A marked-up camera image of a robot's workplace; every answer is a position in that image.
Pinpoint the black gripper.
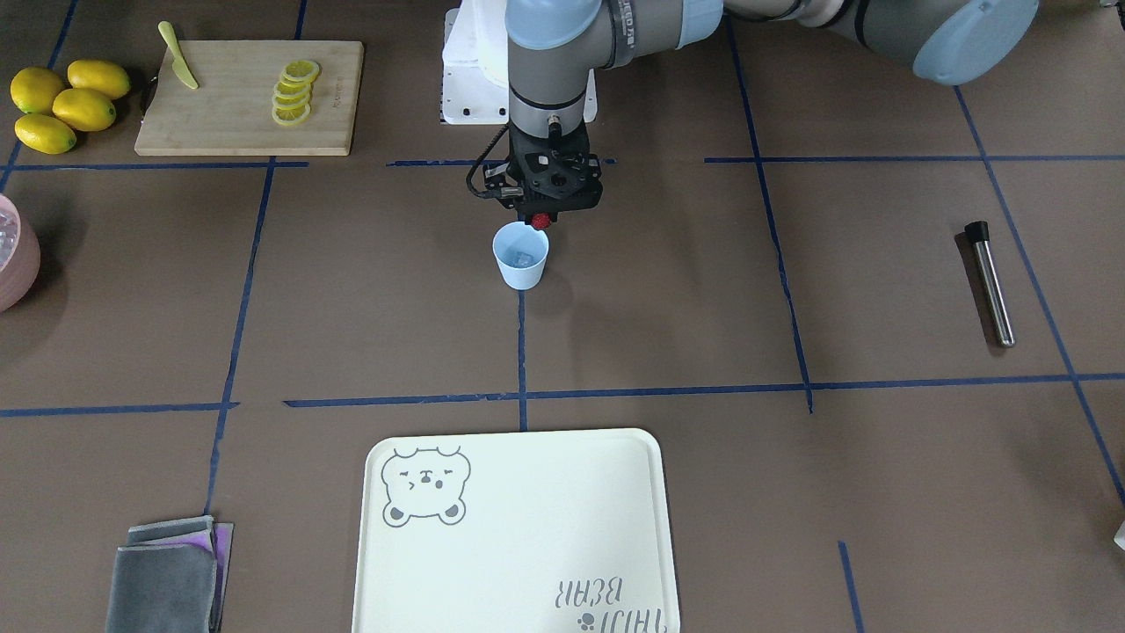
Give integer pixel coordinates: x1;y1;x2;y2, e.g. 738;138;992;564
483;125;603;215

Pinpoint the red strawberry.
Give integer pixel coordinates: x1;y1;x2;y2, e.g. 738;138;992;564
527;212;554;230

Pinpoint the steel muddler with black cap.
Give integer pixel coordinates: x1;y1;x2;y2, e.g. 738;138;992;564
964;221;1016;349

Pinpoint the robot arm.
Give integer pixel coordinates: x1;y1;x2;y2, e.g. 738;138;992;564
466;1;1040;225

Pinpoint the light blue plastic cup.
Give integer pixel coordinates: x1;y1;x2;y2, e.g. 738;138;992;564
491;221;549;291

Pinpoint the pink bowl of ice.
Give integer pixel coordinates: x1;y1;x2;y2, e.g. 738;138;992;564
1;195;41;311

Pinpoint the lemon slices row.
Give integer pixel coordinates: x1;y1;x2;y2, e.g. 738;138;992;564
271;58;322;126

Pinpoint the wooden cutting board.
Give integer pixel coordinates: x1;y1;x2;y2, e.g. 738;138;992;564
135;40;365;156

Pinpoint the cream bear serving tray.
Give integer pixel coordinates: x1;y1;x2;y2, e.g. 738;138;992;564
351;428;682;632

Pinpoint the yellow plastic knife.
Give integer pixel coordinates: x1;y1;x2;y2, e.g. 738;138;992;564
158;20;200;90

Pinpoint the yellow lemon top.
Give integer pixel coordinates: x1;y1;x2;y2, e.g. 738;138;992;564
9;67;68;114
68;58;132;101

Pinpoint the yellow lemon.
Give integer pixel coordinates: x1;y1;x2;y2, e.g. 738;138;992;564
68;58;132;101
14;114;77;155
9;67;68;114
51;88;117;132

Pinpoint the yellow lemon middle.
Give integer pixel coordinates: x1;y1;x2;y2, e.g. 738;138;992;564
51;88;117;132

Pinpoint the yellow lemon bottom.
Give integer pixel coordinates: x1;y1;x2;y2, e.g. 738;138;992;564
14;114;77;155

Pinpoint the grey folded cloth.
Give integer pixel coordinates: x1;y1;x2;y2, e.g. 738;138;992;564
105;514;236;632

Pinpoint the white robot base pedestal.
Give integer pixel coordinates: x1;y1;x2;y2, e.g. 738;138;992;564
439;0;599;125

